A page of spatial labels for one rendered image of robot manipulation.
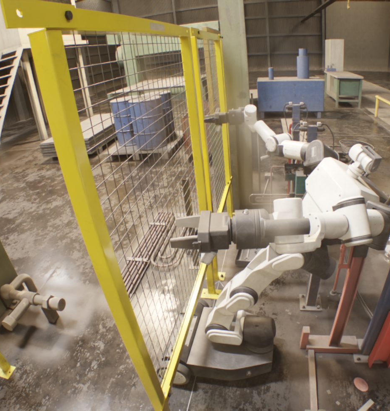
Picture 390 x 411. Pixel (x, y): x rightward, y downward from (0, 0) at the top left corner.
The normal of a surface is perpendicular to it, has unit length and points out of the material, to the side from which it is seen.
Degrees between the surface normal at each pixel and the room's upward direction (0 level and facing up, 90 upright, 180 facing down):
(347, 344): 0
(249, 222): 37
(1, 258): 90
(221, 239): 90
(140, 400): 0
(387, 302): 90
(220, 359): 0
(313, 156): 57
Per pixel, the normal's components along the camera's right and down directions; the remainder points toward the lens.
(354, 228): -0.54, -0.12
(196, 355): -0.11, -0.87
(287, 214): -0.13, -0.08
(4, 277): 0.97, 0.02
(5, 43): -0.22, 0.49
